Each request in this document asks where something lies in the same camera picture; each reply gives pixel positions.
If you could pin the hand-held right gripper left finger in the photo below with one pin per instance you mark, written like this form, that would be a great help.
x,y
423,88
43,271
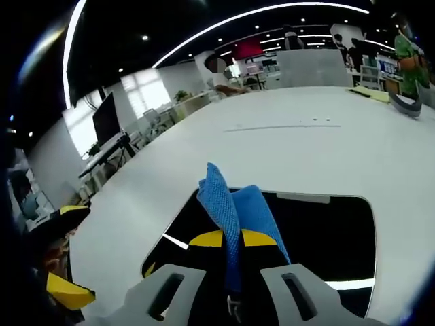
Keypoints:
x,y
170,292

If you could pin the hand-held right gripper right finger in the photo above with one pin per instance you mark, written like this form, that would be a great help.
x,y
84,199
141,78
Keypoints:
x,y
299,292

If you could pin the blue cleaning cloth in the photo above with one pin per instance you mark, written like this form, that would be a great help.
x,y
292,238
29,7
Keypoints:
x,y
221,203

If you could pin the white office desk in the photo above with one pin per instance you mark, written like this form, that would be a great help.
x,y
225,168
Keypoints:
x,y
102,159

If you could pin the black computer monitor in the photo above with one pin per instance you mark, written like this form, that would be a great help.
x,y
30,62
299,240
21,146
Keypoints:
x,y
107,119

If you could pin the curved ceiling light strip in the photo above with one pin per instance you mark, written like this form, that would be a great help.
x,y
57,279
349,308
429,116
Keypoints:
x,y
258,13
69,57

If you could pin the potted green plant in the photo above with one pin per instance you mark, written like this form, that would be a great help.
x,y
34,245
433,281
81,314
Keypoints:
x,y
181,96

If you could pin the yellow paper sheet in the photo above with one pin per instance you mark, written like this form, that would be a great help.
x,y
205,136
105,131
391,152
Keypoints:
x,y
370,94

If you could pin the dark grey curved object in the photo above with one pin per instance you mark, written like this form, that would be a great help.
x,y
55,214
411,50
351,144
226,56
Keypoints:
x,y
406,107

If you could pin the white partition panel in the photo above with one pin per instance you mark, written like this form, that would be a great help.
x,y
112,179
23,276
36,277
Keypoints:
x,y
312,69

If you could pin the white office chair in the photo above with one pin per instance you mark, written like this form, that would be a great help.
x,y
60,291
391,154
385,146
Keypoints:
x,y
368,74

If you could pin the red display screen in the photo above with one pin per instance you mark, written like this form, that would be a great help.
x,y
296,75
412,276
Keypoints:
x,y
248,49

